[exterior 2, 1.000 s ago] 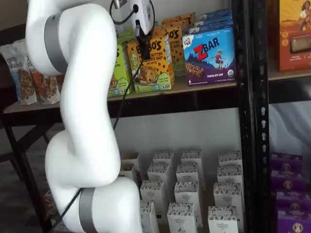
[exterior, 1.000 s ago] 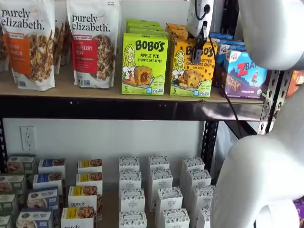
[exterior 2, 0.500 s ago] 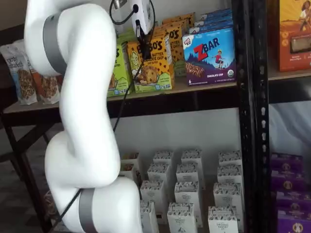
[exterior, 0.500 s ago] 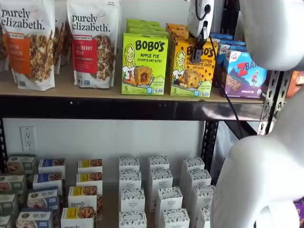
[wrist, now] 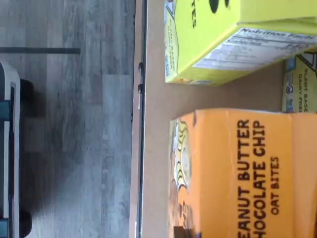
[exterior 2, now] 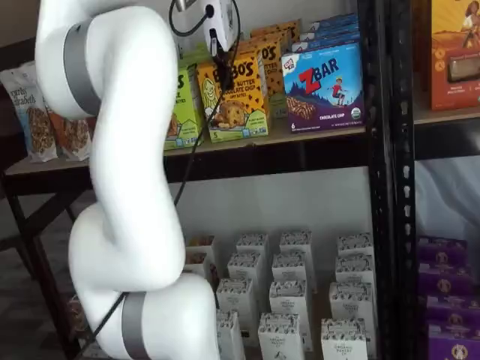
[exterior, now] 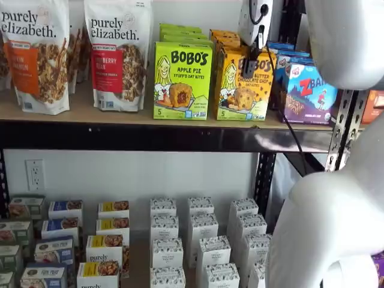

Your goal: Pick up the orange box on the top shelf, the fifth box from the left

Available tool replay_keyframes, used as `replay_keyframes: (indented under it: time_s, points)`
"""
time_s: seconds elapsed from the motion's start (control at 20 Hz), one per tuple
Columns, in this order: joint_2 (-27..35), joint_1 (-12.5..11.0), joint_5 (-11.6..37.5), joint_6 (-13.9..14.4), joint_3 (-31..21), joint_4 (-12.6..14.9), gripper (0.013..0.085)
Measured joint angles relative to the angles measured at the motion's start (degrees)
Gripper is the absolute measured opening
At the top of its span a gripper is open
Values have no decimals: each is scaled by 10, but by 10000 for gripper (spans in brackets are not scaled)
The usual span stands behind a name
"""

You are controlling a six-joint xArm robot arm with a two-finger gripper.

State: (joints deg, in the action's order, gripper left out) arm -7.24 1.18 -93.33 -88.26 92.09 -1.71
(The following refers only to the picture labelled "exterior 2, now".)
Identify green Bobo's snack box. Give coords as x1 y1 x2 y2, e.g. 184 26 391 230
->
163 62 206 152

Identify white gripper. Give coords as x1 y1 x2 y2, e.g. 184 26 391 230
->
203 0 241 92

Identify black cable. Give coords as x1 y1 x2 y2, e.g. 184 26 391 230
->
80 0 242 353

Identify purple snack box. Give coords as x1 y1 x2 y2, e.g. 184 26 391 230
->
417 235 470 266
424 295 480 328
427 324 480 360
417 261 476 298

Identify large orange cereal box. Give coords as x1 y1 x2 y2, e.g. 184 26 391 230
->
429 0 480 112

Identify orange Bobo's chocolate chip box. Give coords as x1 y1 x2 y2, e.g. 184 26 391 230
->
250 18 302 53
238 36 283 99
196 51 271 144

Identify wooden shelf board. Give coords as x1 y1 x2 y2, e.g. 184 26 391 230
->
413 106 480 125
3 125 376 177

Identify white patterned carton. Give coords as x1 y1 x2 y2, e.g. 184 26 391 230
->
271 253 313 285
268 280 313 320
334 254 376 286
226 251 264 285
328 281 376 323
336 232 374 260
215 277 257 323
320 317 369 360
235 232 269 260
279 230 314 260
216 310 247 360
257 313 302 360

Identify white carton colourful top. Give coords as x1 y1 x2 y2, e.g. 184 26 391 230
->
181 250 212 281
184 235 217 260

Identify purely elizabeth granola bag orange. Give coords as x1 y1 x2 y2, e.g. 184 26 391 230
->
43 106 94 163

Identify blue ZBar box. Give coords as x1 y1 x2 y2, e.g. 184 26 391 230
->
291 31 362 54
280 41 366 134
308 12 360 34
299 22 361 43

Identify black metal shelf rack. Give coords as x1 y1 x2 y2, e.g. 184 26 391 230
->
389 0 480 360
0 0 394 360

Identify purely elizabeth granola bag blue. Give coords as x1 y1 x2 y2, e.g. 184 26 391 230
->
0 61 59 164

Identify small green snack pack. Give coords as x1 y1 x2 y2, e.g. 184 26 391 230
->
268 91 290 121

